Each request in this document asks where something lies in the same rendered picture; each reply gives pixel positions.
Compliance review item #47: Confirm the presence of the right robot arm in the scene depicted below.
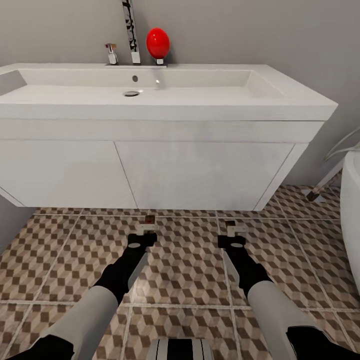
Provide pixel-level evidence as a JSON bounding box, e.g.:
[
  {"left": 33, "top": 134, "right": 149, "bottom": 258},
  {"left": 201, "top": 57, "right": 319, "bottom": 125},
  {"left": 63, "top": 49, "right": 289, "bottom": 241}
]
[{"left": 217, "top": 226, "right": 360, "bottom": 360}]

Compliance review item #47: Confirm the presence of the mousetrap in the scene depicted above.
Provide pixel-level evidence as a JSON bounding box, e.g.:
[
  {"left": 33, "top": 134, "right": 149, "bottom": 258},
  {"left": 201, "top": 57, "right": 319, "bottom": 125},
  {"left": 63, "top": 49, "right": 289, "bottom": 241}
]
[
  {"left": 225, "top": 220, "right": 236, "bottom": 228},
  {"left": 144, "top": 215, "right": 155, "bottom": 234}
]

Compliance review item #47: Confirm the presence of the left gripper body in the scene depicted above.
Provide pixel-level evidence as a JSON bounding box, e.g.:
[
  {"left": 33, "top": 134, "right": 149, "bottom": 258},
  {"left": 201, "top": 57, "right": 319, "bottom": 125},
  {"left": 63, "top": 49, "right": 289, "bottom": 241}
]
[{"left": 127, "top": 233, "right": 155, "bottom": 247}]

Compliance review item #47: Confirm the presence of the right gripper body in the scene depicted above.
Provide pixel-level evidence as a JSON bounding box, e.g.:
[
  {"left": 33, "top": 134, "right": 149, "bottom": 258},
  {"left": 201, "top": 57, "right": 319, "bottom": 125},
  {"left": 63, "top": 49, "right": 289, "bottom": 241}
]
[{"left": 217, "top": 235, "right": 245, "bottom": 249}]

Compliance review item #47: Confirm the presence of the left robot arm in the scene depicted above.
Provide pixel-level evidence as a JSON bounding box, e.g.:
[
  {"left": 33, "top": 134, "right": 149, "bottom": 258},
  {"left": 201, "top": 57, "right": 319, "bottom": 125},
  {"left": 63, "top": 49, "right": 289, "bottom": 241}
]
[{"left": 6, "top": 224, "right": 159, "bottom": 360}]

